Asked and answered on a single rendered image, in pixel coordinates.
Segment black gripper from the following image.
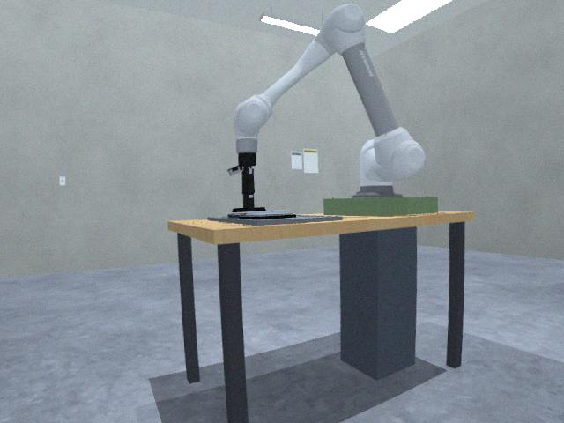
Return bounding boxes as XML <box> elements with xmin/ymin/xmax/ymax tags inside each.
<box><xmin>238</xmin><ymin>152</ymin><xmax>256</xmax><ymax>212</ymax></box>

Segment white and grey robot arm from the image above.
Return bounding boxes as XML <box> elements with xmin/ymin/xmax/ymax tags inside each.
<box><xmin>234</xmin><ymin>4</ymin><xmax>425</xmax><ymax>198</ymax></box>

